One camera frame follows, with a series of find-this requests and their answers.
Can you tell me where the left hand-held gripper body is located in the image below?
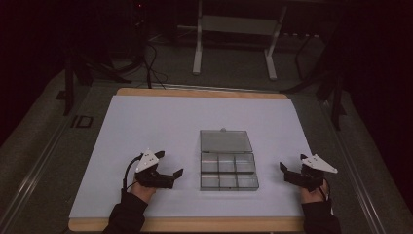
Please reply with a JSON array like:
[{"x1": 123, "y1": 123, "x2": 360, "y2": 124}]
[{"x1": 133, "y1": 148, "x2": 175, "y2": 190}]

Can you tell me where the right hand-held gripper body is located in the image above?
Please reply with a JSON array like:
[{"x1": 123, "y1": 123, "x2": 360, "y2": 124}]
[{"x1": 283, "y1": 153, "x2": 339, "y2": 193}]

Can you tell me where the clear plastic compartment box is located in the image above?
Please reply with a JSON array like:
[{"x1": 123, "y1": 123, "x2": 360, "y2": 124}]
[{"x1": 199, "y1": 128, "x2": 260, "y2": 192}]

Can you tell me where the person's left hand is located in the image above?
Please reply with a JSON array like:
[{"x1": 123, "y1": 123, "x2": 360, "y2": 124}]
[{"x1": 130, "y1": 180, "x2": 158, "y2": 205}]

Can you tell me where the person's right hand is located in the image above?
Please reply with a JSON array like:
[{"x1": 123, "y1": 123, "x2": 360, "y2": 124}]
[{"x1": 300, "y1": 179, "x2": 329, "y2": 205}]

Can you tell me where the white table mat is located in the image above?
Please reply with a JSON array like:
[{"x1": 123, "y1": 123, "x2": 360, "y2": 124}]
[{"x1": 68, "y1": 94, "x2": 314, "y2": 219}]

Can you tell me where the black metal stand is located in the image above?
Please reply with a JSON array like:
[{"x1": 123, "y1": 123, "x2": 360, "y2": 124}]
[
  {"x1": 56, "y1": 48, "x2": 132, "y2": 117},
  {"x1": 282, "y1": 32, "x2": 348, "y2": 132}
]

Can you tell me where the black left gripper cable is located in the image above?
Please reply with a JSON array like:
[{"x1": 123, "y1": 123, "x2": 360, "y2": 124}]
[{"x1": 122, "y1": 153, "x2": 144, "y2": 193}]

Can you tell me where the black rectangular floor frame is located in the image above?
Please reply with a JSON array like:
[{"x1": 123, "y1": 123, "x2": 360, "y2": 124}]
[{"x1": 70, "y1": 114, "x2": 94, "y2": 129}]

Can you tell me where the black floor cable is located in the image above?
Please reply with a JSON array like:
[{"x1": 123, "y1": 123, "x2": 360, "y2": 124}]
[{"x1": 141, "y1": 42, "x2": 169, "y2": 91}]

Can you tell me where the white metal desk frame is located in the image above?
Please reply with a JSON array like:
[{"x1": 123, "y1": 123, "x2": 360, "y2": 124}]
[{"x1": 176, "y1": 0, "x2": 289, "y2": 81}]

